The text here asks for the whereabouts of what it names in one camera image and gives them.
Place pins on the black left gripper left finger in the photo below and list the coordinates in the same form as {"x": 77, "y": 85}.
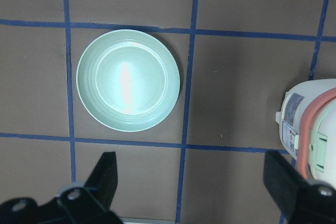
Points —
{"x": 97, "y": 192}

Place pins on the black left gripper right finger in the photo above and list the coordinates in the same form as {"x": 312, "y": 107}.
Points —
{"x": 300, "y": 200}

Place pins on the white rice cooker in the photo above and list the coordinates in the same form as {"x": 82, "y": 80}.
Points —
{"x": 307, "y": 128}

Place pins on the far light green plate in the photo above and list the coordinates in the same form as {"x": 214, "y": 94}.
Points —
{"x": 128, "y": 80}

